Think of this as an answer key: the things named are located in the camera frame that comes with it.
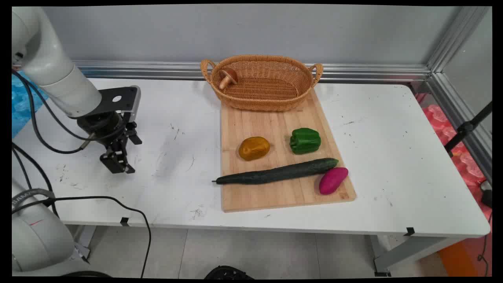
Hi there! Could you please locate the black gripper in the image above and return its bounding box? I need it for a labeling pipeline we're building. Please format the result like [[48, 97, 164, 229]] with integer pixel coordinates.
[[77, 112, 143, 175]]

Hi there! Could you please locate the yellow toy potato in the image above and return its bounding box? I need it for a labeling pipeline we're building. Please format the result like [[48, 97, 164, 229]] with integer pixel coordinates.
[[238, 136, 271, 161]]

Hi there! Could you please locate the grey metal table leg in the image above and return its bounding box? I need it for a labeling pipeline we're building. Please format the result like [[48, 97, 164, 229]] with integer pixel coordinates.
[[70, 225, 97, 263], [369, 235, 466, 277]]

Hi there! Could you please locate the blue bubble wrap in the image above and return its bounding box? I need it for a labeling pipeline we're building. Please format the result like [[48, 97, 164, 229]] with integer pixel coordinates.
[[12, 71, 48, 139]]

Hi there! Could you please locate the brown toy mushroom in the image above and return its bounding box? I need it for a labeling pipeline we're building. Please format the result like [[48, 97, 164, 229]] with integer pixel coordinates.
[[218, 68, 239, 90]]

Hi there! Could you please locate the black round floor object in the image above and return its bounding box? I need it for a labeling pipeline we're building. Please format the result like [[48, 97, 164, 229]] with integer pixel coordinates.
[[204, 265, 255, 280]]

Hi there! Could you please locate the wooden cutting board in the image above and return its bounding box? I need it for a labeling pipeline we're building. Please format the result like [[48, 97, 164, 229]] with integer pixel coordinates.
[[220, 87, 357, 213]]

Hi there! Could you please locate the dark green toy cucumber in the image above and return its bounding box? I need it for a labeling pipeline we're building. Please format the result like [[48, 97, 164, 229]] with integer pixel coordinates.
[[212, 158, 339, 185]]

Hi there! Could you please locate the woven wicker basket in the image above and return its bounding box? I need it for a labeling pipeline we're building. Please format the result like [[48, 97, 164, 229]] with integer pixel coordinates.
[[200, 55, 324, 112]]

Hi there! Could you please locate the green toy bell pepper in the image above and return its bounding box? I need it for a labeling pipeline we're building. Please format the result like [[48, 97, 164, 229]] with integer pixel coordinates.
[[289, 128, 321, 155]]

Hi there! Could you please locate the purple toy sweet potato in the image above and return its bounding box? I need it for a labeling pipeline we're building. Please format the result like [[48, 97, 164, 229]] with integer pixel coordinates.
[[318, 167, 349, 195]]

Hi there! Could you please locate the pink bubble wrap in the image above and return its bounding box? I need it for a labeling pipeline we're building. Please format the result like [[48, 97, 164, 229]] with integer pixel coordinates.
[[416, 93, 492, 222]]

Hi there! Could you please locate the black tripod stand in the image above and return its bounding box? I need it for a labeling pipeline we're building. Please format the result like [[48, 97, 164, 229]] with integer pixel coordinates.
[[444, 101, 492, 158]]

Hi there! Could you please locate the black power adapter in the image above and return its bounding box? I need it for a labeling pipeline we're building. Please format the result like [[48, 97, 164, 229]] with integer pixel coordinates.
[[480, 180, 492, 209]]

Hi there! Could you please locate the black floor cable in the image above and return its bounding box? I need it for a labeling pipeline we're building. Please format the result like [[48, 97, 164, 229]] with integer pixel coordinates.
[[12, 196, 152, 278]]

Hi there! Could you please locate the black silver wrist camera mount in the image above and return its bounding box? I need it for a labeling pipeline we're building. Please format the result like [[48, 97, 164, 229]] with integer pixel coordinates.
[[92, 85, 141, 123]]

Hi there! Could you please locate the thin black cable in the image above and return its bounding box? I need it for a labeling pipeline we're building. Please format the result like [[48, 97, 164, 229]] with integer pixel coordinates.
[[12, 69, 126, 142]]

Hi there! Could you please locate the thick black cable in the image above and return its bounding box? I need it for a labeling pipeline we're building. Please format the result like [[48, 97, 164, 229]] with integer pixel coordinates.
[[24, 79, 97, 154]]

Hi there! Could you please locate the black velcro strap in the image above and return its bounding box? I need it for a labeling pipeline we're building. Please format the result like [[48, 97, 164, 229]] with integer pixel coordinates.
[[12, 188, 56, 208]]

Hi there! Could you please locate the horizontal aluminium frame rail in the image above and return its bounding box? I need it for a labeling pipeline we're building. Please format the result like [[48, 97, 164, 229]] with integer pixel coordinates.
[[73, 60, 431, 83]]

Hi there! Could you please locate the slanted aluminium side rail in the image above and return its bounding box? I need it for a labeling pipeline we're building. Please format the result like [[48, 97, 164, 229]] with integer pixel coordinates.
[[426, 73, 492, 183]]

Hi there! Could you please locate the aluminium corner post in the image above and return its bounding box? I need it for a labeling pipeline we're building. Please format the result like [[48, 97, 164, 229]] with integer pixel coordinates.
[[426, 6, 492, 74]]

